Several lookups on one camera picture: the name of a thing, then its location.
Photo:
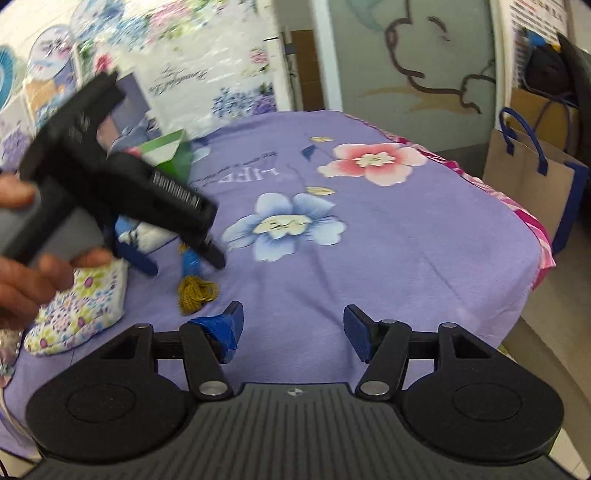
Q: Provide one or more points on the purple floral blanket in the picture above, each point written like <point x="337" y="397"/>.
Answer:
<point x="392" y="254"/>

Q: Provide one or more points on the floral plastic bag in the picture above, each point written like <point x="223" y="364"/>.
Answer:
<point x="198" y="83"/>

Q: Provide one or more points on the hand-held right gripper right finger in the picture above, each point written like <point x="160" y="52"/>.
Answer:
<point x="358" y="330"/>

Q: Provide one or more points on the person's left hand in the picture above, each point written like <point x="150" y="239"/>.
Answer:
<point x="32" y="286"/>

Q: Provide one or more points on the cartoon wall sticker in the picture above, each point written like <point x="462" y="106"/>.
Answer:
<point x="415" y="64"/>

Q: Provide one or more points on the floral fabric pouch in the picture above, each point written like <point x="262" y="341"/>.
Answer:
<point x="78" y="314"/>

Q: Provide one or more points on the pale floral cloth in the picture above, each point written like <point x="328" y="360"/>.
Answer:
<point x="8" y="357"/>

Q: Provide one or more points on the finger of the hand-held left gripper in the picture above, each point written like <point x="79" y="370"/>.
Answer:
<point x="138" y="261"/>
<point x="210" y="254"/>

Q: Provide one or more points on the black bag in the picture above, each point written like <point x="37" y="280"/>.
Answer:
<point x="549" y="69"/>

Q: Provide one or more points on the blue ornament with yellow tassel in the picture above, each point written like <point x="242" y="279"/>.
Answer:
<point x="191" y="295"/>

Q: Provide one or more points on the white wall notice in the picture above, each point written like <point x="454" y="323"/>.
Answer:
<point x="538" y="14"/>

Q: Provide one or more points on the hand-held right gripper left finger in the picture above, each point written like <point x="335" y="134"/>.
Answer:
<point x="229" y="327"/>

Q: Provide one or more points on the white and blue cloth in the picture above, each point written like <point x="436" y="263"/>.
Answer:
<point x="152" y="235"/>

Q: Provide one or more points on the green cardboard box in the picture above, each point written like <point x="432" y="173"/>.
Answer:
<point x="175" y="159"/>

